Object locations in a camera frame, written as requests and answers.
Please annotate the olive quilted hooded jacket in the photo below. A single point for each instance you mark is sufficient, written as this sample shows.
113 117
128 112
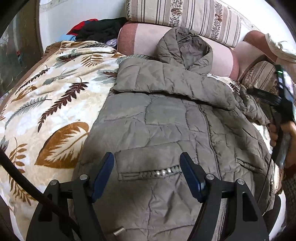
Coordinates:
157 110

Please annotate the pink quilted bolster cushion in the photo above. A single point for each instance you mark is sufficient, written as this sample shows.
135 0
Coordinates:
139 38

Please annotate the brown sofa armrest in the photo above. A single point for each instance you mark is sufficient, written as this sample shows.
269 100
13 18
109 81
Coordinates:
252 50

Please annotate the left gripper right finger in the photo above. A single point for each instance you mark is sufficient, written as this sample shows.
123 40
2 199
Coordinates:
243 220

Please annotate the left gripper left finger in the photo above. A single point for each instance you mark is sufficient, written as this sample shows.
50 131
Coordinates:
65 210

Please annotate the person's right hand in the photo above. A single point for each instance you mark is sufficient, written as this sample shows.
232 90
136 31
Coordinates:
288 130

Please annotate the striped floral side cushion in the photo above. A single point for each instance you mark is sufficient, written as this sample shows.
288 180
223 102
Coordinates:
261 76

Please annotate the pile of dark clothes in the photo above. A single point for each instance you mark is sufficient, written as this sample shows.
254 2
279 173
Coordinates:
104 31

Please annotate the leaf pattern fleece blanket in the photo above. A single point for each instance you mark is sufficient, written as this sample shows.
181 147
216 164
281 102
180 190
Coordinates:
45 122

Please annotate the striped floral back cushion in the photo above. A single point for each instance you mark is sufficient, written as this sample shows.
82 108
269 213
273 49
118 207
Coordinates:
208 18

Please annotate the cream lace cloth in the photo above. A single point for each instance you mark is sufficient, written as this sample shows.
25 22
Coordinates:
282 49

